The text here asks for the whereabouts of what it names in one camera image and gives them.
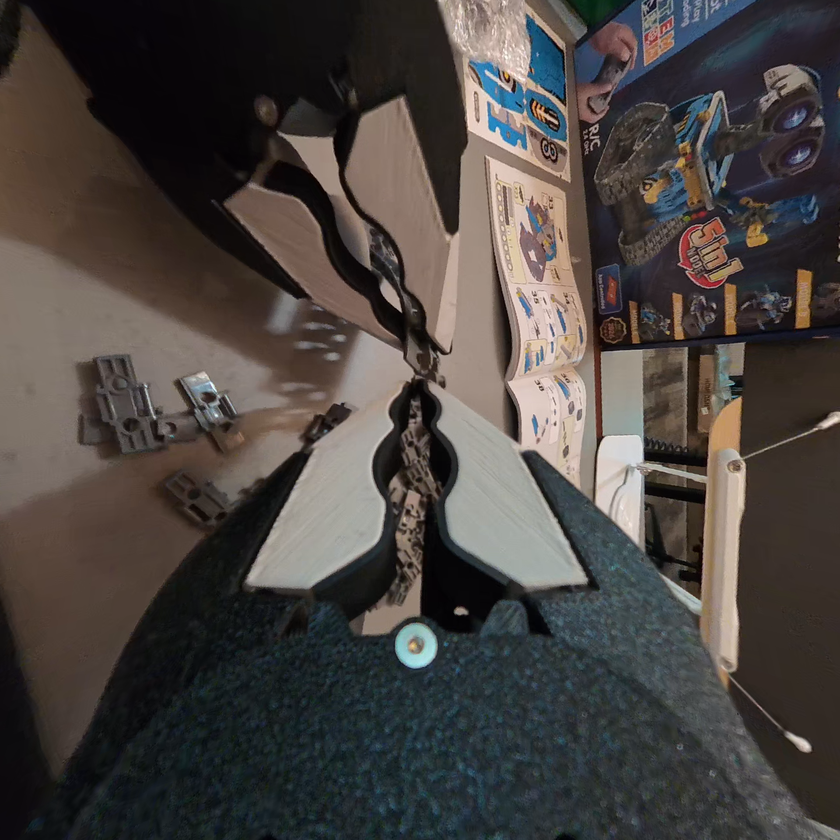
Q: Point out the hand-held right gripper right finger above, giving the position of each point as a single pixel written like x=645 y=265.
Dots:
x=512 y=525

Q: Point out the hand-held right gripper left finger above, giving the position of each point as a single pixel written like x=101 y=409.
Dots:
x=321 y=525

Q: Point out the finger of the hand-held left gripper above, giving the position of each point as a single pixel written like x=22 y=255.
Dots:
x=289 y=243
x=400 y=184

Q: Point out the pile of grey track links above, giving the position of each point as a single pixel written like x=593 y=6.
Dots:
x=124 y=407

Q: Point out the grey desk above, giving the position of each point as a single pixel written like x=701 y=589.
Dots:
x=98 y=275

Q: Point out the blue sticker sheet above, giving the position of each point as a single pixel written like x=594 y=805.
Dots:
x=499 y=85

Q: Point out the instruction booklet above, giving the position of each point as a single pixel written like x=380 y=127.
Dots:
x=538 y=262

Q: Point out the crumpled clear plastic bag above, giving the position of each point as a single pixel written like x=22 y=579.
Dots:
x=485 y=26

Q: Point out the white book stand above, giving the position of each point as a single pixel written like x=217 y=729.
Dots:
x=722 y=558

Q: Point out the robot kit box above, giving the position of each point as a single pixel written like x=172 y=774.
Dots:
x=689 y=197

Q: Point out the black partition panel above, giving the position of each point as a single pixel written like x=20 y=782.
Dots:
x=800 y=590

